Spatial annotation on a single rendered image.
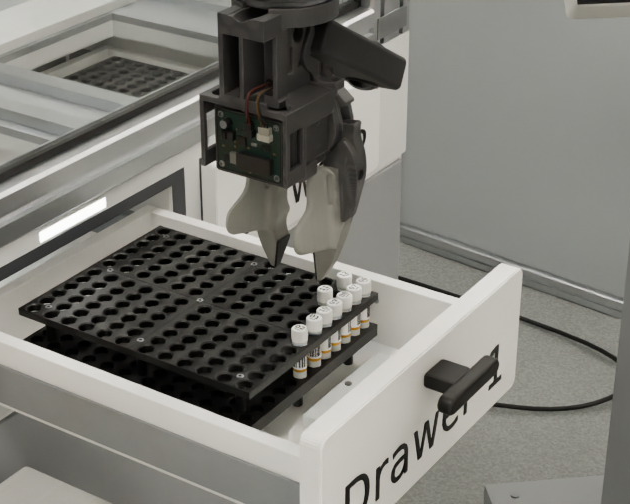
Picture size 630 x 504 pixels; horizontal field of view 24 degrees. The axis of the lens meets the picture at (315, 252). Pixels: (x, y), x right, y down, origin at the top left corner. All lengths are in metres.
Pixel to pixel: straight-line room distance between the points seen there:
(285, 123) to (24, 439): 0.43
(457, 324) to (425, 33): 2.01
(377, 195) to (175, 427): 0.66
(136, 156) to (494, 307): 0.34
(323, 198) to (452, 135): 2.08
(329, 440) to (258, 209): 0.19
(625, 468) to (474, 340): 1.11
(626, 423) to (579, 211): 0.88
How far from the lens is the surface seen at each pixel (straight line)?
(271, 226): 1.06
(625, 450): 2.18
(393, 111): 1.63
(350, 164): 1.00
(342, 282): 1.16
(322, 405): 1.11
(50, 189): 1.18
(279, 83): 0.95
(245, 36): 0.93
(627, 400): 2.15
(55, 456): 1.29
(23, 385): 1.13
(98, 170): 1.23
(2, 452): 1.23
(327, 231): 1.02
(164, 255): 1.22
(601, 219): 2.95
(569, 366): 2.82
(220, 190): 1.34
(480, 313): 1.10
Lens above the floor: 1.46
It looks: 27 degrees down
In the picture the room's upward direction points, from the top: straight up
